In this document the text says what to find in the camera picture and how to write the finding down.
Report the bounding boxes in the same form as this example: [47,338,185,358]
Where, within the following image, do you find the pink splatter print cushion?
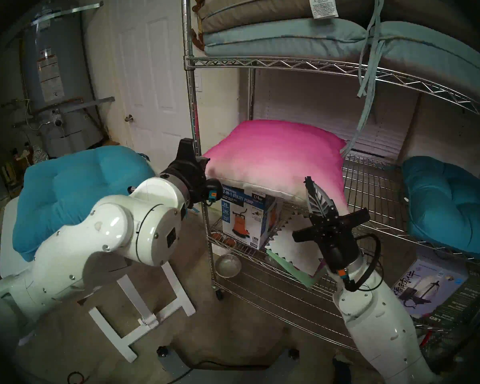
[203,120,349,216]

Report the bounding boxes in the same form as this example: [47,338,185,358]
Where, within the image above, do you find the white window blinds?
[253,69,418,162]

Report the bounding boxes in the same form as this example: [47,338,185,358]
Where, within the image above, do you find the light blue bench cushion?
[203,0,480,158]

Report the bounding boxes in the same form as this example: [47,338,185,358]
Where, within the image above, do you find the grey water heater tank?
[4,1,116,158]

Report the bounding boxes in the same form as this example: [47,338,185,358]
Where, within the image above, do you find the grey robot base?
[156,345,316,384]

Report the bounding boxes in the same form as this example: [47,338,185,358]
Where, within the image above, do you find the white panel door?
[108,0,202,176]

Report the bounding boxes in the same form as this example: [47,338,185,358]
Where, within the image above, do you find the white zigzag paper pad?
[268,249,324,288]

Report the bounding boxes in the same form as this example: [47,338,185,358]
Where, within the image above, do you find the wooden anchor wall decor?
[190,0,206,52]

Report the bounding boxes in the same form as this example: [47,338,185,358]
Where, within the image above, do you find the dark blue fabric piece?
[333,357,353,384]

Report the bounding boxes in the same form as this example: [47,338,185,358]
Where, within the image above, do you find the utility pump cardboard box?
[221,184,281,250]

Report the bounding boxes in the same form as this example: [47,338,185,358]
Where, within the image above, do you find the LED lamp product box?
[392,259,480,322]

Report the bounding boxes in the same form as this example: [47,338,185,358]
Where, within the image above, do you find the teal round tufted cushion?
[401,155,480,260]

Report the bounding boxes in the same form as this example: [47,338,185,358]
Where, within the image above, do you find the chrome wire shelving rack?
[182,0,480,372]

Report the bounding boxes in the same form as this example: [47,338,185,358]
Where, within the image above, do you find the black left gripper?
[160,156,223,206]

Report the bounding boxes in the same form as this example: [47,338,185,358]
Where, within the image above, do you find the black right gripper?
[292,177,371,272]

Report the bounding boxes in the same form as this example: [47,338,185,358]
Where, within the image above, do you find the white zigzag edged sheet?
[266,211,324,276]

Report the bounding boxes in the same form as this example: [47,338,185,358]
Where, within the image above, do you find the beige bench cushion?
[198,0,480,60]

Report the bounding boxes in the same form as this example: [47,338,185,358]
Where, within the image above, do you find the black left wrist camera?
[177,138,195,162]

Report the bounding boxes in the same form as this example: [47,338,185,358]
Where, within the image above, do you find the teal square tufted cushion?
[12,146,156,262]

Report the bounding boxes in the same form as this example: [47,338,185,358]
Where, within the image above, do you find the small metal bowl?
[215,254,242,279]

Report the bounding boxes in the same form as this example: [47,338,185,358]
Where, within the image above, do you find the white overbed table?
[0,167,196,363]

